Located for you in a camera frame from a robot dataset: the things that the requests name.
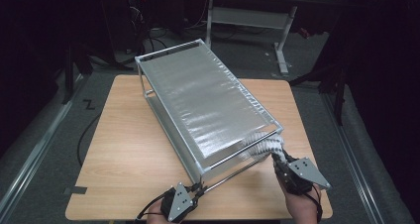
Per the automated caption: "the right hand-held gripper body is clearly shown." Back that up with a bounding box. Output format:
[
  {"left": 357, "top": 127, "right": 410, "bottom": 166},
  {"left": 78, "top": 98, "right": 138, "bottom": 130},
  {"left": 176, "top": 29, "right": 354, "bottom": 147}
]
[{"left": 273, "top": 156, "right": 332, "bottom": 196}]

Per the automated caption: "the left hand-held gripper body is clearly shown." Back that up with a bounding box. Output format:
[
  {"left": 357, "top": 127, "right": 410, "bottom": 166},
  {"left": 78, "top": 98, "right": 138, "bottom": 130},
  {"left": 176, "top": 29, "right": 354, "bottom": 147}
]
[{"left": 160, "top": 181, "right": 199, "bottom": 223}]

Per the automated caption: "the white black patterned cloth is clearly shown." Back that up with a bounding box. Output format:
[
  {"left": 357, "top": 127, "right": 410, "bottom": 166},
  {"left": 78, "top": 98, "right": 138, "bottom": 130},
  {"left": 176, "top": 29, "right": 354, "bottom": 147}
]
[{"left": 240, "top": 131, "right": 285, "bottom": 166}]

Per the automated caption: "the grey two-tier shelf rack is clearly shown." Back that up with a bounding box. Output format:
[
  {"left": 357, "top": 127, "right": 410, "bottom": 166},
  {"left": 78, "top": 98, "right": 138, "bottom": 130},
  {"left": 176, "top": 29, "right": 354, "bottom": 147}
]
[{"left": 134, "top": 39, "right": 285, "bottom": 192}]

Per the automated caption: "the person's left hand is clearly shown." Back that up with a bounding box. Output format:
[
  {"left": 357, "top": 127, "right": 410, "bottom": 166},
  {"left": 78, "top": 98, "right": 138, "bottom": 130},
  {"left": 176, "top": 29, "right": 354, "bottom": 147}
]
[{"left": 146, "top": 202, "right": 172, "bottom": 224}]

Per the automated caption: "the person's right hand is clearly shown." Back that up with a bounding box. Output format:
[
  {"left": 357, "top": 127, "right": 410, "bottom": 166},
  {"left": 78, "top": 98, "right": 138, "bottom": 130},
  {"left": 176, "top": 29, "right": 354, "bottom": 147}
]
[{"left": 280, "top": 180, "right": 323, "bottom": 224}]

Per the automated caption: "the black stand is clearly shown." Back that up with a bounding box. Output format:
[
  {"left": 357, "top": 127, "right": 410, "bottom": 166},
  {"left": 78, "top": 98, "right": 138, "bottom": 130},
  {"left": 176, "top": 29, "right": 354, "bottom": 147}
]
[
  {"left": 60, "top": 42, "right": 95, "bottom": 105},
  {"left": 288, "top": 59, "right": 350, "bottom": 126}
]

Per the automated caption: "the grey tape piece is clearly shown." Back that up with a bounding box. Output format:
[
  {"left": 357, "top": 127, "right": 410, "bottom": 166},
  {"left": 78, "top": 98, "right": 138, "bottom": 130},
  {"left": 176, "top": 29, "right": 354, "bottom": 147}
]
[{"left": 63, "top": 185, "right": 88, "bottom": 195}]

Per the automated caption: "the small red object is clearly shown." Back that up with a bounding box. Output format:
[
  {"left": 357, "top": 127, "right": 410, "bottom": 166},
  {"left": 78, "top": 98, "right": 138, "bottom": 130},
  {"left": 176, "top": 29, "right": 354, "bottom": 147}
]
[{"left": 297, "top": 27, "right": 312, "bottom": 40}]

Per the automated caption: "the white-framed wooden desk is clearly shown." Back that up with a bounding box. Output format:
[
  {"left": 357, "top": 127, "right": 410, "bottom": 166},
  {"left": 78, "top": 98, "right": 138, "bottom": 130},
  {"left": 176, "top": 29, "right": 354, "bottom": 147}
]
[{"left": 201, "top": 0, "right": 341, "bottom": 75}]

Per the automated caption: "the dark equipment with red light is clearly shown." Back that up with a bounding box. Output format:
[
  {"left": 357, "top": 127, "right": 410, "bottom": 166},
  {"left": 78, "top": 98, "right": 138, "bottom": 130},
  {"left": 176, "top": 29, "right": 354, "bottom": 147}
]
[{"left": 127, "top": 0, "right": 150, "bottom": 50}]

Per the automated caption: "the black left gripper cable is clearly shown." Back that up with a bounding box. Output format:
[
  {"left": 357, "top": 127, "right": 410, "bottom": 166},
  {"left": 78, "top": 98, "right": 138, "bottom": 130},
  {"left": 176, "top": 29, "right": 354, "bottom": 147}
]
[{"left": 135, "top": 188, "right": 168, "bottom": 222}]

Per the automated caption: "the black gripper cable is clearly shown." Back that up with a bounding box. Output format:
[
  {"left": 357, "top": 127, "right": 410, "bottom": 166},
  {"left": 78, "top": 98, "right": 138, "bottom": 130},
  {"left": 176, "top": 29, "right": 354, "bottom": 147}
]
[
  {"left": 306, "top": 183, "right": 324, "bottom": 223},
  {"left": 135, "top": 188, "right": 168, "bottom": 222}
]

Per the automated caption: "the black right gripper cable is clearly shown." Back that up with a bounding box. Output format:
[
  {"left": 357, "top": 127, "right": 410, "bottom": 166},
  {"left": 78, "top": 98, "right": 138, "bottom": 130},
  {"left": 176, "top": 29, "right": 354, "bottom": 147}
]
[{"left": 306, "top": 183, "right": 324, "bottom": 223}]

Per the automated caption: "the metal floor rail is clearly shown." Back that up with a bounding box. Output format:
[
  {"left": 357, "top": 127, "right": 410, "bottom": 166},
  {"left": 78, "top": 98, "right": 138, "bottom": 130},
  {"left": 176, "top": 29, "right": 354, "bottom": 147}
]
[
  {"left": 0, "top": 74, "right": 87, "bottom": 218},
  {"left": 320, "top": 91, "right": 387, "bottom": 224}
]

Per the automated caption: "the black floor cable bundle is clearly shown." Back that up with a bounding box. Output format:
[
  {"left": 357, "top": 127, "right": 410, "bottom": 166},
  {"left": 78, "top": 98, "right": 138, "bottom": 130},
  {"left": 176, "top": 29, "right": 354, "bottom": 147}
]
[{"left": 123, "top": 5, "right": 171, "bottom": 68}]

